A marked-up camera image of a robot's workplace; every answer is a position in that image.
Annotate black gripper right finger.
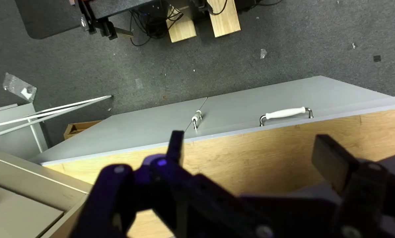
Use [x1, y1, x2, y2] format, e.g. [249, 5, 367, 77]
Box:
[311, 135, 395, 238]

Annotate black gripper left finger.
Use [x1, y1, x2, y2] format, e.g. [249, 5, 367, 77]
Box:
[71, 131, 268, 238]

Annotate small metal drawer lock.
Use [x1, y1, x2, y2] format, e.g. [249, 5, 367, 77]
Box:
[191, 110, 203, 132]

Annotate grey wooden upper drawer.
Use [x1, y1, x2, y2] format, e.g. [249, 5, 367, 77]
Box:
[39, 75, 395, 194]

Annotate grey cabinet body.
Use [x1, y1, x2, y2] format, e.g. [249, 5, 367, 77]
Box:
[0, 102, 92, 238]

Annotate white metal rods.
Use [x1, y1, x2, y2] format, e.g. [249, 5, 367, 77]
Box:
[0, 95, 110, 136]

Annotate left wooden plank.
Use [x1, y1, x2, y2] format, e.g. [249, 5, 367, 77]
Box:
[165, 4, 196, 43]

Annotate wooden plank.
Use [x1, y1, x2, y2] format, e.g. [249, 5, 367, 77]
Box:
[206, 0, 240, 37]
[165, 4, 196, 43]

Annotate right wooden plank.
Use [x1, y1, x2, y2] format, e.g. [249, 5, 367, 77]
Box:
[206, 0, 240, 37]

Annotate black metal stand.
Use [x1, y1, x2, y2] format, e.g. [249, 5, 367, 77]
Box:
[66, 0, 153, 40]

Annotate dark grey floor mat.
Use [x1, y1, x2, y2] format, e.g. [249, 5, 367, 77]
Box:
[14, 0, 81, 40]

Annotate white drawer handle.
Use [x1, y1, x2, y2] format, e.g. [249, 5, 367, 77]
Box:
[258, 107, 314, 127]

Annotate clear plastic bracket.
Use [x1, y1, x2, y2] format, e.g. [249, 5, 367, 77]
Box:
[2, 73, 36, 102]

